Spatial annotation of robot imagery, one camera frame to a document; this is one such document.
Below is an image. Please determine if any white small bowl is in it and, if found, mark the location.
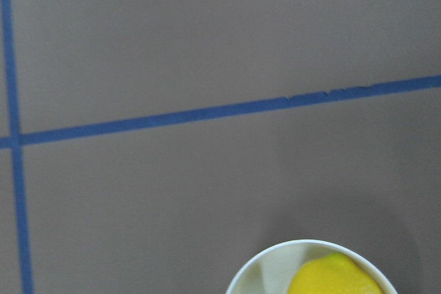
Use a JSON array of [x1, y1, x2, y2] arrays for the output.
[[226, 239, 397, 293]]

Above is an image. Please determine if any yellow lemon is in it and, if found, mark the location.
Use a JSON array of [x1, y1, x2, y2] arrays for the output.
[[287, 253, 382, 294]]

